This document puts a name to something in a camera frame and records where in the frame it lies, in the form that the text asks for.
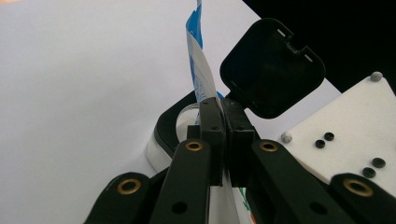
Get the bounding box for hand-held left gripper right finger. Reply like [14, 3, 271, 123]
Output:
[222, 98, 356, 224]

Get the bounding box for clear jar with black lid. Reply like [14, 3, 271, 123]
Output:
[145, 17, 327, 175]

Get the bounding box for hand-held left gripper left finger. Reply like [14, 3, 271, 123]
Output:
[148, 96, 227, 224]

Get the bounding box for blue and white milk pouch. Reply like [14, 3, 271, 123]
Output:
[185, 0, 260, 224]

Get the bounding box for white table mat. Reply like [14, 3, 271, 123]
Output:
[0, 0, 342, 224]

